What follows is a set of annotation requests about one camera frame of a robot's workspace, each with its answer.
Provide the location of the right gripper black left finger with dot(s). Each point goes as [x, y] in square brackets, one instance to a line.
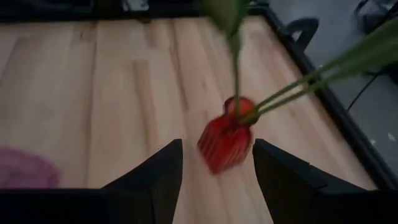
[155, 186]

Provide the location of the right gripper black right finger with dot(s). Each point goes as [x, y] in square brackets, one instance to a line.
[286, 186]

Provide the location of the red ribbed glass vase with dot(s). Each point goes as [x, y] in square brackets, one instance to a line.
[224, 146]

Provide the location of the pink ribbed glass vase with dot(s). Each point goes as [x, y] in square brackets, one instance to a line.
[25, 169]

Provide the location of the white artificial tulip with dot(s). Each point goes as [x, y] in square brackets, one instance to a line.
[225, 12]

